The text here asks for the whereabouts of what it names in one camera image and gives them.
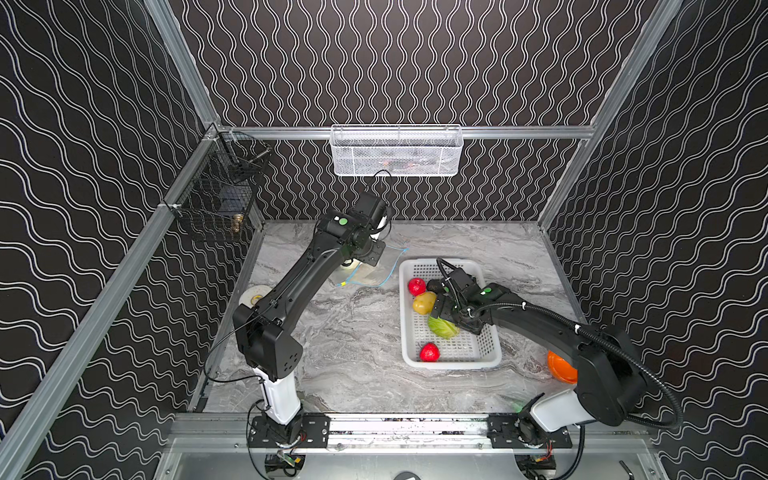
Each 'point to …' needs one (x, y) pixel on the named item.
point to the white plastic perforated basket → (467, 350)
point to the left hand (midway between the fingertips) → (376, 250)
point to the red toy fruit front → (429, 352)
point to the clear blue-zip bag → (370, 276)
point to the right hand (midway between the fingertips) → (447, 317)
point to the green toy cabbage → (442, 327)
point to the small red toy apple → (416, 286)
